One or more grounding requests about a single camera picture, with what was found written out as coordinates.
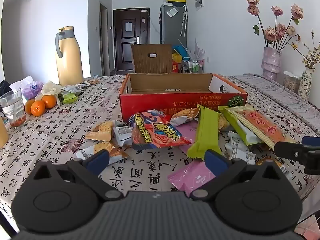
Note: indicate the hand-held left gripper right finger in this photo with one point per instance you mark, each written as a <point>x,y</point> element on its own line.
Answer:
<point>215,158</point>

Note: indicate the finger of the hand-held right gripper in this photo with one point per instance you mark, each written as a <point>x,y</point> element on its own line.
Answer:
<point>290,151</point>
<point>311,141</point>

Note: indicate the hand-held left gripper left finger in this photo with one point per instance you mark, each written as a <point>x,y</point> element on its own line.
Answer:
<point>97,158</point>

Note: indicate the orange biscuit packet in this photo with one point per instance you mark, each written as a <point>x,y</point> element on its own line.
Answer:
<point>100,131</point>
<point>271,161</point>
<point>112,151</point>
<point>223,122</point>

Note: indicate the white black snack packet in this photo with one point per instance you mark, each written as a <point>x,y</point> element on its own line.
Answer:
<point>236,137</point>
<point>240,153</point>

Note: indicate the long green snack packet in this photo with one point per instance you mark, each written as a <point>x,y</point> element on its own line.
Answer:
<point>205,135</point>

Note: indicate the pink snack packet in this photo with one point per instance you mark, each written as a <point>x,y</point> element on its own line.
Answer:
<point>192,177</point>
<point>187,132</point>

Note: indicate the small white snack packet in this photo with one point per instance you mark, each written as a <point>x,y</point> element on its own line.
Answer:
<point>122,136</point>

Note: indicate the orange label cracker packet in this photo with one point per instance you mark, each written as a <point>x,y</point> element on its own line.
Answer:
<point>262,127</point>

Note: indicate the green white snack packet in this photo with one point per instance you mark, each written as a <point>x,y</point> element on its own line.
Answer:
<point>232,120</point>

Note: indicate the silver orange snack packet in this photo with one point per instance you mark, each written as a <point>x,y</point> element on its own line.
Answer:
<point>185,116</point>

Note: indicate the red blue chips bag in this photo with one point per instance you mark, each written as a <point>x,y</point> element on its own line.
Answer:
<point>160,130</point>

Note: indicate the red cardboard box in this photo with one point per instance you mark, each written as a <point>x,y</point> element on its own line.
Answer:
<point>150,102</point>

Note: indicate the floral patterned vase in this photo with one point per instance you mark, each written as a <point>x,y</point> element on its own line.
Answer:
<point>305,85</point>

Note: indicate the grey patterned cloth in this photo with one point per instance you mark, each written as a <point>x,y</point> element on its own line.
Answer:
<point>275,92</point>

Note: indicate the clear storage jar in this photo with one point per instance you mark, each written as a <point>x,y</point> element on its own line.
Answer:
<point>290,83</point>

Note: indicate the small green snack packet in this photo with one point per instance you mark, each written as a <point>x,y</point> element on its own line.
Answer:
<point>69,98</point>

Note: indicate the small white green packet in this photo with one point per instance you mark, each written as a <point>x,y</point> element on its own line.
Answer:
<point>72,89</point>

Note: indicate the small orange flat packet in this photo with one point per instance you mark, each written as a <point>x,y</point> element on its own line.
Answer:
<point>91,81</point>

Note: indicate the cream plastic bag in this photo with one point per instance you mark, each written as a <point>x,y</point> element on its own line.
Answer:
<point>51,87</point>

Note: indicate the yellow flower branches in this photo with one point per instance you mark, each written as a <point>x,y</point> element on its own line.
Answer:
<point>311,55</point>

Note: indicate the pink vase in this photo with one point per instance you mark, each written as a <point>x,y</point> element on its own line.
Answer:
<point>271,62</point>

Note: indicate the purple tissue packet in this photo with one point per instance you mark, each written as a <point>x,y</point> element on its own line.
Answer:
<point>31,90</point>

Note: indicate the yellow container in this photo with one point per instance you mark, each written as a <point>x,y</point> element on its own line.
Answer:
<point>3,132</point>

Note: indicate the clear drinking glass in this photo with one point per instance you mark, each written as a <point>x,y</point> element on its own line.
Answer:
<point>12,107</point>

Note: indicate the yellow thermos jug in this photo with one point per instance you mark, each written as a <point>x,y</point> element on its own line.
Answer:
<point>68,62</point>

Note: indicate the red gift box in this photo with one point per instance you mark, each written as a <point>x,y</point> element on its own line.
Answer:
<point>176,65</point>

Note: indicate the white tissue paper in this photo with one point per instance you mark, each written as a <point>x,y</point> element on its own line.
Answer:
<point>22,82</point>

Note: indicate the white dried grass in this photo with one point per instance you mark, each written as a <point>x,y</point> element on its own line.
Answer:
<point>197,50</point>

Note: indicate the blue plastic basket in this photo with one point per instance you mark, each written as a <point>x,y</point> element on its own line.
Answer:
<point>181,50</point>

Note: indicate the dark brown door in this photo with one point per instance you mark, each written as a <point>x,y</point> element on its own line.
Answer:
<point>131,47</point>

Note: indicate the dried pink roses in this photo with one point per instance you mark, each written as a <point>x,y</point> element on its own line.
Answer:
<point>273,31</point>

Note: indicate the dark cloth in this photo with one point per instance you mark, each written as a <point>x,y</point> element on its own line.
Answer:
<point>5,87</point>

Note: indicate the grey refrigerator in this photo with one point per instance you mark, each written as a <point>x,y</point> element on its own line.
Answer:
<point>172,30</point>

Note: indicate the white umbrella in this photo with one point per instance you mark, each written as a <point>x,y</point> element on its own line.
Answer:
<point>183,22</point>

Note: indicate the paper sheet on refrigerator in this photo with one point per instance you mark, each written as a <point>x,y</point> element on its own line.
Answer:
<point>172,11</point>

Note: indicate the yellow black box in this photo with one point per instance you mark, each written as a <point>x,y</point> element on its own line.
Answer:
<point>176,1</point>

